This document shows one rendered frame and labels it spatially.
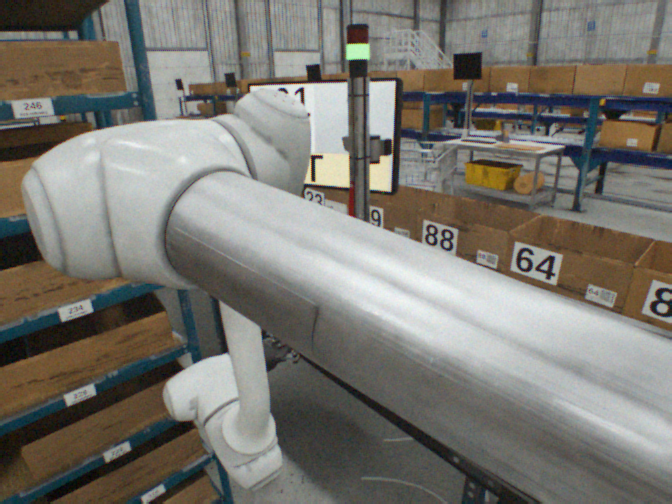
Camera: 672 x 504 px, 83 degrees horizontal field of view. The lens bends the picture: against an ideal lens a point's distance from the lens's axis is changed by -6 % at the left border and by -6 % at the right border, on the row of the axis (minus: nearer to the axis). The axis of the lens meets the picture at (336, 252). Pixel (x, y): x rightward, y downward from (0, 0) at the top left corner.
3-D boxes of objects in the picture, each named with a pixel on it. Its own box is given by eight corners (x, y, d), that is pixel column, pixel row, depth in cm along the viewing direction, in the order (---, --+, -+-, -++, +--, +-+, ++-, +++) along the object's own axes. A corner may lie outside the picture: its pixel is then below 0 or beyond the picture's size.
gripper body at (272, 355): (262, 356, 89) (295, 339, 95) (243, 340, 95) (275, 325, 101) (266, 382, 92) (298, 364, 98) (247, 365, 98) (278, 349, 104)
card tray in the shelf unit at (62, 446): (34, 480, 86) (18, 449, 83) (16, 410, 107) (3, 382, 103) (193, 398, 112) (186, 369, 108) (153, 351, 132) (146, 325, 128)
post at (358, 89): (341, 379, 129) (331, 78, 95) (352, 372, 132) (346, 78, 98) (368, 397, 121) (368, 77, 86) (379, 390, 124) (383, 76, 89)
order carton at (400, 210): (350, 227, 198) (349, 193, 191) (390, 213, 216) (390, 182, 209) (415, 248, 171) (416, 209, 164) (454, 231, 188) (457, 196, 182)
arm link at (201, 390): (219, 365, 96) (247, 410, 90) (156, 396, 87) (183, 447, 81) (223, 341, 89) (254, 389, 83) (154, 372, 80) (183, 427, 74)
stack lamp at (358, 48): (342, 59, 91) (341, 31, 88) (358, 60, 94) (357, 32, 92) (358, 58, 87) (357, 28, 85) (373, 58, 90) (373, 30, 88)
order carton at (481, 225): (414, 248, 171) (416, 209, 164) (453, 231, 189) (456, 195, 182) (502, 277, 143) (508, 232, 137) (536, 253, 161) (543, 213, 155)
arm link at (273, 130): (252, 181, 64) (176, 202, 54) (281, 69, 53) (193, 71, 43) (309, 231, 59) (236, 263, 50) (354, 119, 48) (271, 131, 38)
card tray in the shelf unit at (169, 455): (59, 531, 95) (45, 506, 91) (43, 455, 116) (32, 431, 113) (204, 451, 118) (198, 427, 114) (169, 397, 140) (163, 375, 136)
